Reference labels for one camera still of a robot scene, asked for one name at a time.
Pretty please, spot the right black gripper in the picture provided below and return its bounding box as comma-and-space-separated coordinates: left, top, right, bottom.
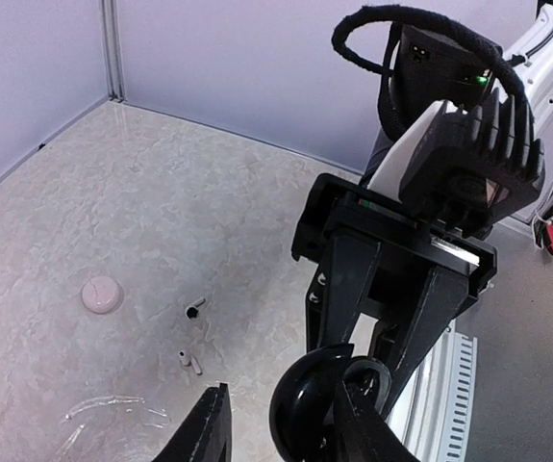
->
291, 173, 497, 418

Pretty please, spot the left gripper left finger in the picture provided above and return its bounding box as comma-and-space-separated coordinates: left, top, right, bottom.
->
153, 383, 233, 462

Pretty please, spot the black earbud charging case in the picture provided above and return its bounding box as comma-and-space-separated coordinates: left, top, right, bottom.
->
269, 344, 391, 461

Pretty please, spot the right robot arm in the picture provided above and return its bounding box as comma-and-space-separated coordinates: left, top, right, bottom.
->
271, 1, 553, 421

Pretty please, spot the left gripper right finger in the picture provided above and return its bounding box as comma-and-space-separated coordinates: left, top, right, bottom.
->
328, 378, 417, 462

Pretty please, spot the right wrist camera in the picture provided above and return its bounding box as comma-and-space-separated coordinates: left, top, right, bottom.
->
366, 90, 546, 227

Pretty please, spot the front aluminium rail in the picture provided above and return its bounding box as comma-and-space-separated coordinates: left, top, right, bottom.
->
390, 326, 478, 461

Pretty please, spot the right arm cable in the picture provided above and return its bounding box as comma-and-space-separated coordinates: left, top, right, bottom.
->
331, 3, 530, 141

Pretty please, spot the pink round case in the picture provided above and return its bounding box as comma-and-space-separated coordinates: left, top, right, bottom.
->
80, 275, 124, 315

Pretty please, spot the right aluminium frame post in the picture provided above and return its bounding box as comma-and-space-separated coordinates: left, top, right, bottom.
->
99, 0, 125, 102

